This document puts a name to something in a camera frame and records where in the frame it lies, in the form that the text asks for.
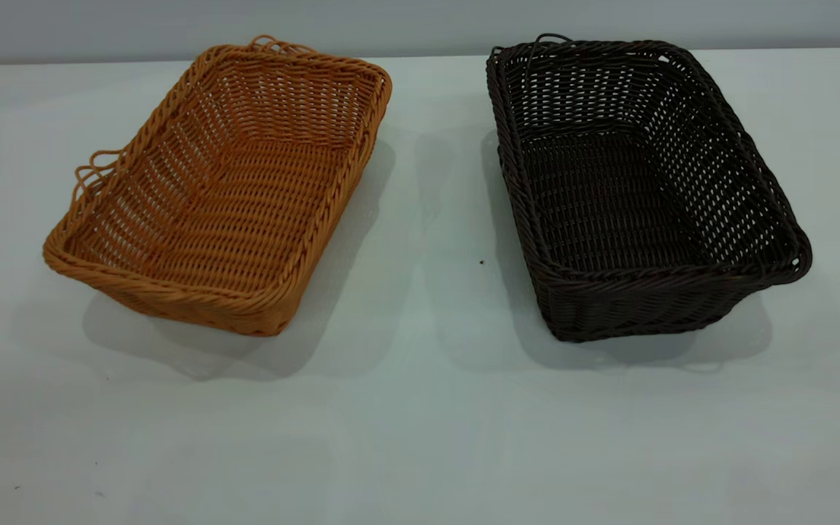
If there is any orange-brown wicker basket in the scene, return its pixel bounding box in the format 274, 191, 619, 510
42, 34, 393, 338

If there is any dark brown wicker basket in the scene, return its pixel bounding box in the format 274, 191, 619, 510
486, 33, 813, 343

